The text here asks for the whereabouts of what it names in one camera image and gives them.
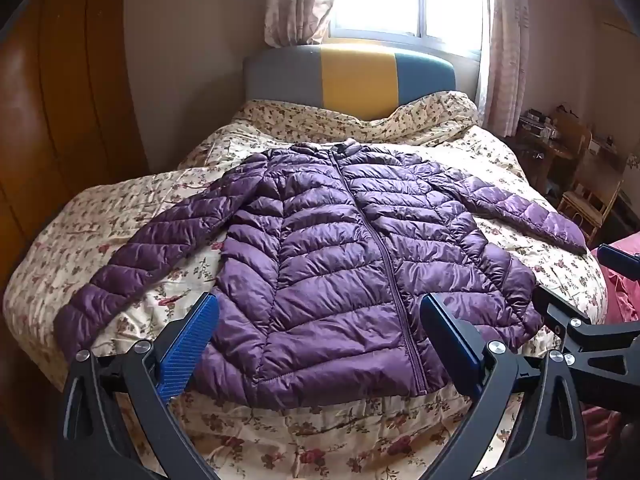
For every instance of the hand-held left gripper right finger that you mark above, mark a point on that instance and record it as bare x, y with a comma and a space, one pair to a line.
467, 360

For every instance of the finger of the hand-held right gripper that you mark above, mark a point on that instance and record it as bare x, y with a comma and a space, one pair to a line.
555, 310
617, 259

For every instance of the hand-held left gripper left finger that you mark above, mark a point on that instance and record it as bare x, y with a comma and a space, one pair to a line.
189, 347

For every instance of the purple puffer jacket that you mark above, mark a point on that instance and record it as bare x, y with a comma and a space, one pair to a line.
320, 260

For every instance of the pink cloth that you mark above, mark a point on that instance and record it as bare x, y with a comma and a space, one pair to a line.
620, 295

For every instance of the wooden chair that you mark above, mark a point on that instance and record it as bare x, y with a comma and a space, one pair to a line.
587, 195

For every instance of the cluttered wooden desk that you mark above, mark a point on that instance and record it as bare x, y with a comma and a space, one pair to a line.
542, 152

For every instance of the floral quilt bed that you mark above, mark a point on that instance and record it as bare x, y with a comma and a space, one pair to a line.
90, 220

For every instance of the long floral curtain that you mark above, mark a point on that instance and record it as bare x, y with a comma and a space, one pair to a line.
505, 45

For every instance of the small-flower print bedding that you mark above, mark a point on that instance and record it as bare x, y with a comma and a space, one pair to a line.
300, 115

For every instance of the wooden wardrobe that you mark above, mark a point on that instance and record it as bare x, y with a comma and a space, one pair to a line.
55, 125

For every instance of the grey yellow teal headboard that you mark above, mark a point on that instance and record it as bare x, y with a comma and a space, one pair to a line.
357, 80

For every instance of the short floral curtain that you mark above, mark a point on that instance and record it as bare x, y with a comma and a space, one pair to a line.
297, 0

